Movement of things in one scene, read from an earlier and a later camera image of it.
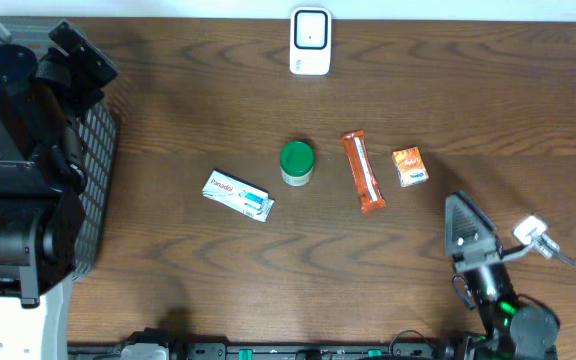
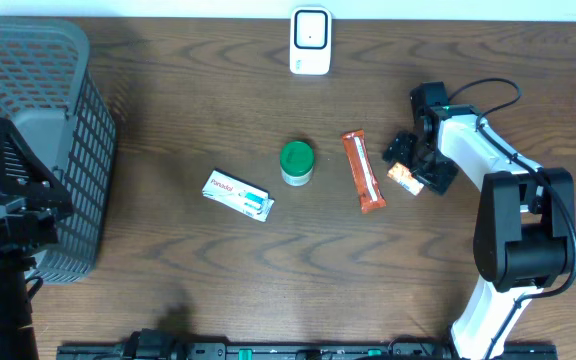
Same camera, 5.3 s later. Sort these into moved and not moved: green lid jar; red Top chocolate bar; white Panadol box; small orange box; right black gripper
Moved: right black gripper; small orange box
Not moved: green lid jar; white Panadol box; red Top chocolate bar
